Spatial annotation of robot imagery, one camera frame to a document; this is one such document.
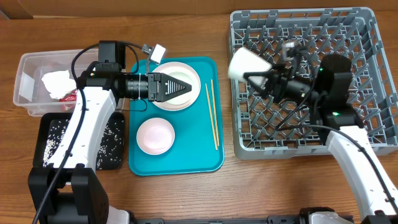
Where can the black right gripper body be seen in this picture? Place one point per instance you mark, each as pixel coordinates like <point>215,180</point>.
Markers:
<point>298,90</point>

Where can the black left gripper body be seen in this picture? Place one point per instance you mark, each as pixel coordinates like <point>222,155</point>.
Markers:
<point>140,87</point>

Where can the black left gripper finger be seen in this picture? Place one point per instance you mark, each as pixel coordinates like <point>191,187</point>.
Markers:
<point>176,95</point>
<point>166,81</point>

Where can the white cup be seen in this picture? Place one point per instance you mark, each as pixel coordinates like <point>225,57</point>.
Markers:
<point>244,61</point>

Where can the white bowl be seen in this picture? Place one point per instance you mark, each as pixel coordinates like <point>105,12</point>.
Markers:
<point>155,136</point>

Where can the white rice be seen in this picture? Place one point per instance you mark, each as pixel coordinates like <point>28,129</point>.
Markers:
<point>110,152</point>

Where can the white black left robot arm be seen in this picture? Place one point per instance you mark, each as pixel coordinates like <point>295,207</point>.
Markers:
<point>67,190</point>

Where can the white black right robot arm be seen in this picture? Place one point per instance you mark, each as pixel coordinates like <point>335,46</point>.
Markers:
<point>338,126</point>

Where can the grey dishwasher rack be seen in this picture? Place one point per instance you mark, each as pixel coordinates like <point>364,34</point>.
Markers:
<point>264,129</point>

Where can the clear plastic waste bin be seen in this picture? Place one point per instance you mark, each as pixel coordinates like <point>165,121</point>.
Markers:
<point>29,90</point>

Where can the small white plate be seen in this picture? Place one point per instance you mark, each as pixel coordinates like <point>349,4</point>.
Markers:
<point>184,77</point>

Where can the large white plate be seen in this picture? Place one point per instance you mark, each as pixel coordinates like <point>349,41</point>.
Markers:
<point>196,86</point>

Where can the right wooden chopstick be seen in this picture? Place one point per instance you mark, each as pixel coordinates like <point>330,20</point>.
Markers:
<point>214,113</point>

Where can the wooden chopstick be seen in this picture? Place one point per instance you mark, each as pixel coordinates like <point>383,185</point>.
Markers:
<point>211,117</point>
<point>214,113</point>

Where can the teal serving tray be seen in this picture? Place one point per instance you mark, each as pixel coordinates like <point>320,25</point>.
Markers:
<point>193,150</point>

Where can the left wooden chopstick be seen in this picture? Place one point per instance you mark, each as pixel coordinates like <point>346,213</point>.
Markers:
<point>211,117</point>

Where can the red snack wrapper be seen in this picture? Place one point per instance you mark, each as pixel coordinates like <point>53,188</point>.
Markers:
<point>68,101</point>

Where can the white paper napkin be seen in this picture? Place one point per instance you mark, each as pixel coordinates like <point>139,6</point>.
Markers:
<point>59,84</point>

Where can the black rectangular tray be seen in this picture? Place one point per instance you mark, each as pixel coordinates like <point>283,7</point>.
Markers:
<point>44,130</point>

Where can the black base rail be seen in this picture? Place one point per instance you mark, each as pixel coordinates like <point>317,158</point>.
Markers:
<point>273,219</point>

